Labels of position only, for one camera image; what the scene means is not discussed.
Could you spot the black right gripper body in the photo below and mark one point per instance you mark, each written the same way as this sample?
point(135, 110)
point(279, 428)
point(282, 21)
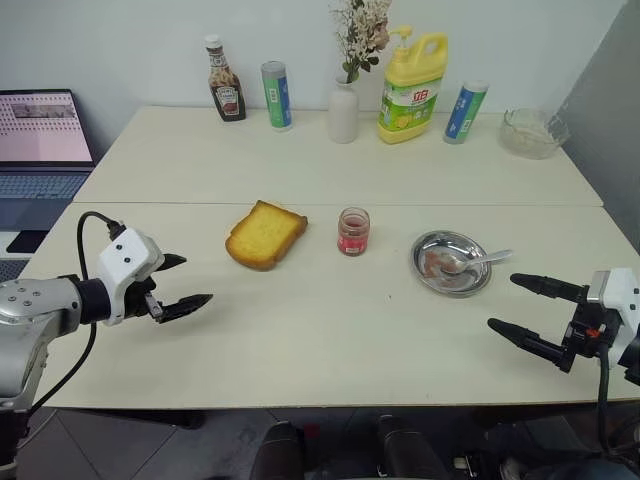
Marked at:
point(590, 330)

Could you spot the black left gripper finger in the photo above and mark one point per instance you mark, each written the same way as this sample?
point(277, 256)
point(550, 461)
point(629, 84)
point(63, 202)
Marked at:
point(187, 305)
point(172, 261)

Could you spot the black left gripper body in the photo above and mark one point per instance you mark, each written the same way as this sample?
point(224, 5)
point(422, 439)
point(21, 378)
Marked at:
point(137, 302)

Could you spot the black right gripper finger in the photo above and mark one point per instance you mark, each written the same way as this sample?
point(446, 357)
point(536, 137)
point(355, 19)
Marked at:
point(527, 340)
point(547, 289)

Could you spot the metal spoon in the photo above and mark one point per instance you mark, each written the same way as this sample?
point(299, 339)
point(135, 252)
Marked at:
point(495, 257)

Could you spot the slice of toast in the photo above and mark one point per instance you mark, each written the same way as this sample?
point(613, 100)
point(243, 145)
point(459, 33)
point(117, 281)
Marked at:
point(265, 235)

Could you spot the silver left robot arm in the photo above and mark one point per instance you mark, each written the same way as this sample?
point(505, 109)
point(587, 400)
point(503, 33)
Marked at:
point(30, 305)

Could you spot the small glass jam jar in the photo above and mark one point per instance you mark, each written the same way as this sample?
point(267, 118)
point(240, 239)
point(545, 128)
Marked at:
point(353, 240)

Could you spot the round metal plate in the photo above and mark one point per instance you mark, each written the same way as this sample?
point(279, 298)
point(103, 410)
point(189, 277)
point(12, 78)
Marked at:
point(475, 280)

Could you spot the flat black device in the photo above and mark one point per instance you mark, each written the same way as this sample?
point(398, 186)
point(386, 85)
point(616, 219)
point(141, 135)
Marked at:
point(25, 242)

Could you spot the grey mesh pad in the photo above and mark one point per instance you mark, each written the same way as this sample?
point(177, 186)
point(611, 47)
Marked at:
point(7, 270)

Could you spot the clear glass bowl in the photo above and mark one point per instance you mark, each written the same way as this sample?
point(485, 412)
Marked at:
point(532, 135)

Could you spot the dark rounded shape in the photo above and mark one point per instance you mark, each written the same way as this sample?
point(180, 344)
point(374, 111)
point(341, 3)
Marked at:
point(407, 445)
point(277, 450)

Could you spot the ketchup bottle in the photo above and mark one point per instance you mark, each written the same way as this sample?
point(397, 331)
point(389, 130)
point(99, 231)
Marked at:
point(227, 95)

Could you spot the open laptop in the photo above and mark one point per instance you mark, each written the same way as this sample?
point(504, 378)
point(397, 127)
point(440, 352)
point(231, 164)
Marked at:
point(40, 130)

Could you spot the blue green tube can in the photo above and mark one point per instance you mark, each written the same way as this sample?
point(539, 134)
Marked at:
point(465, 115)
point(277, 100)

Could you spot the white ceramic vase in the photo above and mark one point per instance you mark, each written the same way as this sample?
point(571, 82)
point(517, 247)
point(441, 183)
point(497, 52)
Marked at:
point(343, 115)

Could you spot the yellow detergent pump bottle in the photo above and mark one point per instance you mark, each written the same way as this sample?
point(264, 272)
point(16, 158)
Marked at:
point(410, 100)

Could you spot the dried flower bouquet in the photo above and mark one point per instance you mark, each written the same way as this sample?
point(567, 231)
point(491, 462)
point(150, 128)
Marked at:
point(360, 30)

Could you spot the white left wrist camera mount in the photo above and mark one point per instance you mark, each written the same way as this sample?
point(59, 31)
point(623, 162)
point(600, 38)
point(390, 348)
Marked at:
point(125, 265)

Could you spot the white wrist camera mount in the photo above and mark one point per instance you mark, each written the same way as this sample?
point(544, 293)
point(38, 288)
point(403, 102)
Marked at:
point(622, 300)
point(125, 265)

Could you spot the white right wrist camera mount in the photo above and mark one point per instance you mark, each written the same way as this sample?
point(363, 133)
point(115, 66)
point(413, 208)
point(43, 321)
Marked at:
point(622, 300)

